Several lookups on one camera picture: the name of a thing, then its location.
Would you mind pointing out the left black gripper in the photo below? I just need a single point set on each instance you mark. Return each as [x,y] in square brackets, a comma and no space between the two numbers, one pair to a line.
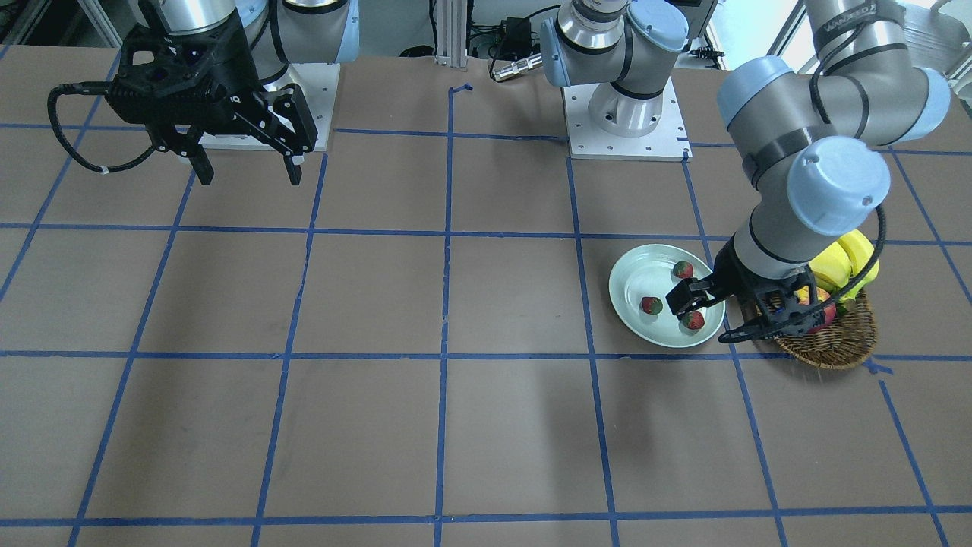
[735,275]

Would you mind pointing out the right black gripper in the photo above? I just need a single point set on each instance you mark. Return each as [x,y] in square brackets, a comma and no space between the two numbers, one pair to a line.
[233,67]

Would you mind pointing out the red strawberry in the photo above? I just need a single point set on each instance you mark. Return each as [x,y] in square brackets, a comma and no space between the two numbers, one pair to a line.
[693,321]
[651,305]
[682,270]

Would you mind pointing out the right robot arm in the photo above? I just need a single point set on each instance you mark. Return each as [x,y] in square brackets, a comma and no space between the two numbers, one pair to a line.
[279,33]

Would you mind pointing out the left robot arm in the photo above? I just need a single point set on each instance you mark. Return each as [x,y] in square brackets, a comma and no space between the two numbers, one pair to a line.
[807,146]

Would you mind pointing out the light green plate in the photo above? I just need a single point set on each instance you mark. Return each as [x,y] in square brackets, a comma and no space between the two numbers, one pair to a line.
[646,271]

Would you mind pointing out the red yellow apple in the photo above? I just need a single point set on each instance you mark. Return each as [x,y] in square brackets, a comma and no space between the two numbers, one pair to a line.
[826,316]

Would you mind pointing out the yellow banana bunch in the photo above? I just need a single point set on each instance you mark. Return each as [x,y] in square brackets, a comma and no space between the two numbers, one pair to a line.
[841,261]

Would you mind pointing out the brown wicker basket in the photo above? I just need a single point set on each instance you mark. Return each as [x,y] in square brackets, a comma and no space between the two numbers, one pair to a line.
[845,342]

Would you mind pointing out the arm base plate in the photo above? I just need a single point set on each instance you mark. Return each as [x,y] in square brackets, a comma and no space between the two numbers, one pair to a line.
[319,85]
[626,144]

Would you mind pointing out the aluminium frame post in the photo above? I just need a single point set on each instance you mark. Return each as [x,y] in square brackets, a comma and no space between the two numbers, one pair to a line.
[451,33]

